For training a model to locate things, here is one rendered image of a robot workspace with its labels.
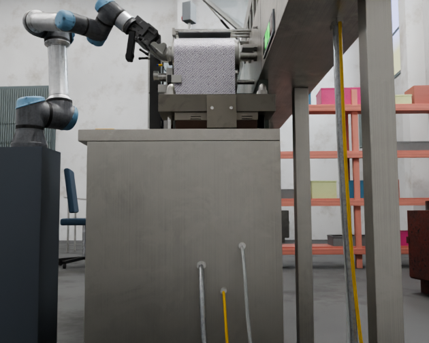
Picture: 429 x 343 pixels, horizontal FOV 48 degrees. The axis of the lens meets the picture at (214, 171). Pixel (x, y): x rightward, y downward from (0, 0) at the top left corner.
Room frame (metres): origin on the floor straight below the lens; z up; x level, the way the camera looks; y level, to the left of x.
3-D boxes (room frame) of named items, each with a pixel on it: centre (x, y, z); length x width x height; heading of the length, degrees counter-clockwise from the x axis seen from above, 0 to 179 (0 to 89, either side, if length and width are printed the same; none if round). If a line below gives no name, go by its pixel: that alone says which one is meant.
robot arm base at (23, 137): (2.05, 0.80, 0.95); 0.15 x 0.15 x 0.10
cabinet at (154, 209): (2.81, 0.12, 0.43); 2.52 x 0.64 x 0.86; 1
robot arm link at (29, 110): (2.05, 0.79, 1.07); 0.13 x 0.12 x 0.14; 136
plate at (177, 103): (1.69, -0.01, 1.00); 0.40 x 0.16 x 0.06; 91
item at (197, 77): (1.81, 0.04, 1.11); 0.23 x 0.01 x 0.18; 91
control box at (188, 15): (2.42, 0.13, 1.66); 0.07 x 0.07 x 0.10; 65
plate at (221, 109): (1.60, -0.03, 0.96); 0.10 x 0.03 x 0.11; 91
